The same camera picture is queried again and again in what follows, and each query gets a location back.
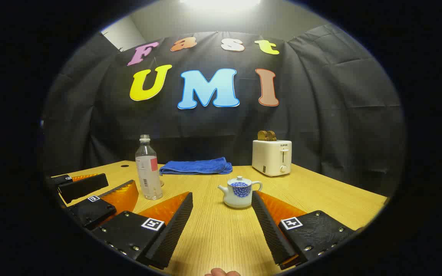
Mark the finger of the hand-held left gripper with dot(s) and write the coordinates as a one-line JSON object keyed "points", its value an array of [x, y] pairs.
{"points": [[92, 212], [83, 188]]}

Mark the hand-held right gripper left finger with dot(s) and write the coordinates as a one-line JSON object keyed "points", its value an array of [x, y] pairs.
{"points": [[173, 230]]}

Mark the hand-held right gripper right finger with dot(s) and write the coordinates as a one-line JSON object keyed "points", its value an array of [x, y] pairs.
{"points": [[271, 230]]}

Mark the white blue flower teacup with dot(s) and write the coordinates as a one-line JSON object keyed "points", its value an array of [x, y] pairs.
{"points": [[240, 195]]}

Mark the clear plastic water bottle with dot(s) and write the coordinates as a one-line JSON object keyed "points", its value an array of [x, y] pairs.
{"points": [[149, 180]]}

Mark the blue folded towel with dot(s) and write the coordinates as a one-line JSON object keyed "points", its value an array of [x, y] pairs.
{"points": [[196, 166]]}

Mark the white toaster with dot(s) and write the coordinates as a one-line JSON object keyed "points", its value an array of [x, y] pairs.
{"points": [[271, 159]]}

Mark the black backdrop cloth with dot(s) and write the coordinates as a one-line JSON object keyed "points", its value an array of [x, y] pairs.
{"points": [[320, 115]]}

